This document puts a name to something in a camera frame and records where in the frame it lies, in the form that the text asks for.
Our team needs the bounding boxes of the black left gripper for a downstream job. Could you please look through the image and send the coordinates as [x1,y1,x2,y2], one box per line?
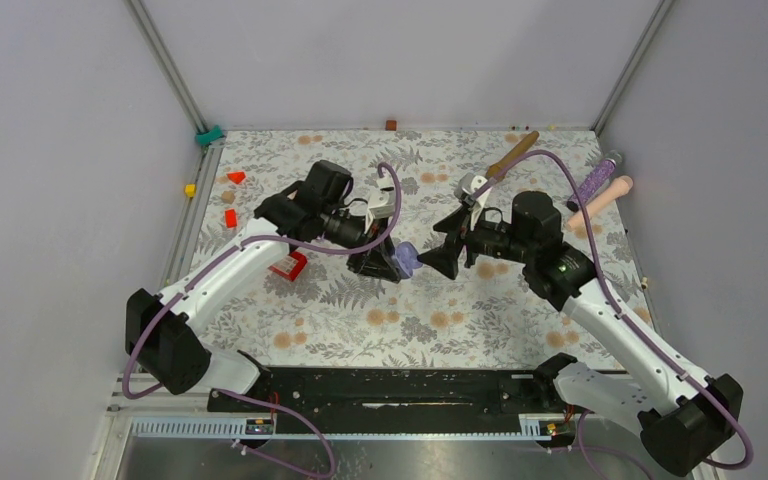
[322,204,403,282]

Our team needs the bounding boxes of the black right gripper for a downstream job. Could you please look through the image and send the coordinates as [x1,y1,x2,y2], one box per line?
[418,202,536,280]

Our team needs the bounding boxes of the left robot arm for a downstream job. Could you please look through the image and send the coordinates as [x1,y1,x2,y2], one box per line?
[121,160,402,411]

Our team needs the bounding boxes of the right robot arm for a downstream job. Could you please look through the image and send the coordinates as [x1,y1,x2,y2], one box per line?
[418,191,743,477]

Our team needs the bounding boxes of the floral patterned mat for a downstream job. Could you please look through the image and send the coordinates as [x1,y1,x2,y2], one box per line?
[192,130,621,370]

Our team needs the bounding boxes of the red plastic tray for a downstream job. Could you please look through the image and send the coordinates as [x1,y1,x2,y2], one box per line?
[269,251,308,282]

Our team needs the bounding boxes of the brown wooden stick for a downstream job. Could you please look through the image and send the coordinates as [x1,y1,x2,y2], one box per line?
[485,131,540,179]

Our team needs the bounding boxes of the red rectangular block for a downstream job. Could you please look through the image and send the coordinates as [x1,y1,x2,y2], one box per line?
[224,209,238,229]

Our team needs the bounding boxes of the purple glitter tube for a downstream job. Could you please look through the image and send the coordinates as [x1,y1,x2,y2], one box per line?
[566,150,624,212]

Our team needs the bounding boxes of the red triangular block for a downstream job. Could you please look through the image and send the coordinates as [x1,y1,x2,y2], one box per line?
[226,171,246,184]

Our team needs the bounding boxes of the pink flesh-coloured stick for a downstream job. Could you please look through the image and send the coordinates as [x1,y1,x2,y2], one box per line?
[565,175,634,231]

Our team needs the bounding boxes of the teal arch block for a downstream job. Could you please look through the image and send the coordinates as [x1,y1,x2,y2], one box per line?
[195,125,225,148]

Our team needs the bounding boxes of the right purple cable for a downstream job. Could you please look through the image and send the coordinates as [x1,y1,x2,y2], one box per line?
[473,149,755,480]

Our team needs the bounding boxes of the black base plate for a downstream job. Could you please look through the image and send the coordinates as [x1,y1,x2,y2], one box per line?
[207,366,582,435]

